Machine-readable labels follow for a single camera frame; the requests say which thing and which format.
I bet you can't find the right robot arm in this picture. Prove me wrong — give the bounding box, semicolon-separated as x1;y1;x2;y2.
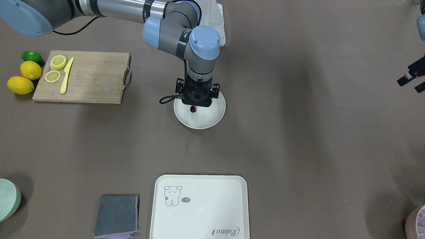
0;0;221;107

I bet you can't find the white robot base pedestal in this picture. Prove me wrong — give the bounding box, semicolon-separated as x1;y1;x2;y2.
196;0;226;47

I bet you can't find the lemon slice lower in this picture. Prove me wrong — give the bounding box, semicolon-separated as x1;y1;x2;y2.
44;70;62;83

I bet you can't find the bamboo cutting board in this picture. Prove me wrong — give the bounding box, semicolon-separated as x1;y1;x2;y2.
33;50;132;104

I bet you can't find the whole lemon upper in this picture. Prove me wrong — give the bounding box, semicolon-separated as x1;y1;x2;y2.
20;61;42;80

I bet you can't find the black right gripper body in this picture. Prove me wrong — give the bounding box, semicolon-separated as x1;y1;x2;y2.
183;80;212;107

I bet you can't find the lemon slice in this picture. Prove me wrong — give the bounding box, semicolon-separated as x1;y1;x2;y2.
50;55;68;71
44;70;62;83

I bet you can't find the pink bowl of ice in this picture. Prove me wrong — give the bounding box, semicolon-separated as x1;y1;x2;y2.
405;205;425;239

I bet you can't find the mint green bowl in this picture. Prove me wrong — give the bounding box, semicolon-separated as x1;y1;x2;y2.
0;179;21;222

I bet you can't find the whole lemon lower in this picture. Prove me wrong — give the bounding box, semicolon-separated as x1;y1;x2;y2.
7;76;35;94

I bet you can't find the lemon slice upper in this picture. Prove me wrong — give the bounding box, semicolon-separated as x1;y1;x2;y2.
50;55;68;71

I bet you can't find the whole lemon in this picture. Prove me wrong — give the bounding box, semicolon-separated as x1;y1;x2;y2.
7;76;35;94
20;61;42;80

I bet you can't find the yellow plastic knife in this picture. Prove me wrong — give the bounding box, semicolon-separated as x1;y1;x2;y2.
60;57;74;94

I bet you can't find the folded grey cloth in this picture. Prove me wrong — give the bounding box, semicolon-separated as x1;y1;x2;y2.
94;194;139;239

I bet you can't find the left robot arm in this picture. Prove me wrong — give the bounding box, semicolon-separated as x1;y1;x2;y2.
413;0;425;41

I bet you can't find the green lime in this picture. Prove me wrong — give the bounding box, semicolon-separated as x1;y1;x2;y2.
21;50;44;64

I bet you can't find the beige round plate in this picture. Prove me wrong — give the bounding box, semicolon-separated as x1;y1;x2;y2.
173;92;226;129

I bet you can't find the cream rabbit tray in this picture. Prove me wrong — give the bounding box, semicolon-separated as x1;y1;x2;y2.
150;175;250;239

